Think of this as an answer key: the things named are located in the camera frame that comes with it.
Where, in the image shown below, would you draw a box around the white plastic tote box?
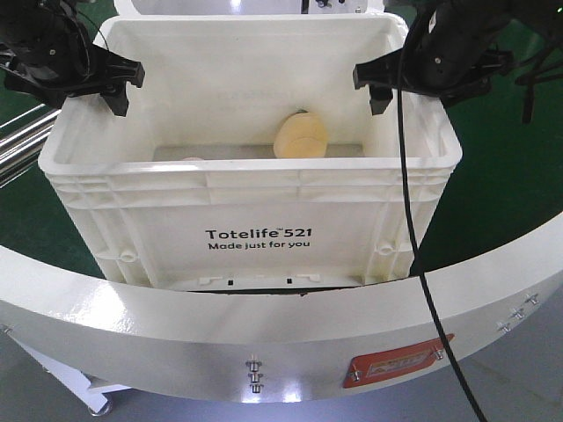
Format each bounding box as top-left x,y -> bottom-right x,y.
39,11 -> 462,290

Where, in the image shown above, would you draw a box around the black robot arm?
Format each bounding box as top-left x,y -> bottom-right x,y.
1,1 -> 562,122

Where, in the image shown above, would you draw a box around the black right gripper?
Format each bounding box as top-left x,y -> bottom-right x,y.
353,1 -> 515,116

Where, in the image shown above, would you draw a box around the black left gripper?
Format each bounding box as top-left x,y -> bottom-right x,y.
1,1 -> 145,117

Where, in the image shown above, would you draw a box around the yellow plush fruit toy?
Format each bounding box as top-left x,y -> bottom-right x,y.
273,113 -> 329,158

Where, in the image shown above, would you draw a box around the metal roller rods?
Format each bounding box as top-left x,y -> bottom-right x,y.
1,104 -> 61,187

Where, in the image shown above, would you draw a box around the white conveyor leg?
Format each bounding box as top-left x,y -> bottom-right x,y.
5,331 -> 130,418

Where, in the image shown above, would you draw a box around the orange label plate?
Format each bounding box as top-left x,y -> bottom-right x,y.
342,338 -> 445,389

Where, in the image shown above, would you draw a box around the black cable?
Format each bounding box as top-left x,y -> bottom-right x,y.
395,8 -> 489,422

